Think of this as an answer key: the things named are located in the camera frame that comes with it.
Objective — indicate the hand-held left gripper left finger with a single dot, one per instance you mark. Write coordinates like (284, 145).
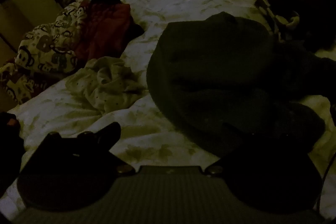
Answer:
(106, 136)

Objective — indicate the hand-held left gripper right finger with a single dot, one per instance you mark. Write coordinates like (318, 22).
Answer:
(237, 138)

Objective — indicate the large dark garment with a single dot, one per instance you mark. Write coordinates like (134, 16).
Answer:
(210, 69)

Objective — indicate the white dotted small cloth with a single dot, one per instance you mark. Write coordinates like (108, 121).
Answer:
(107, 82)

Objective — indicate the dark red cloth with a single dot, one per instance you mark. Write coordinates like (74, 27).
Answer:
(107, 29)

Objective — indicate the monkey printed blanket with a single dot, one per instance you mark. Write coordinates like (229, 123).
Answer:
(50, 43)

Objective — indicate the patterned light cloth strip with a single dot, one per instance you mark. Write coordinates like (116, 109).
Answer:
(273, 16)

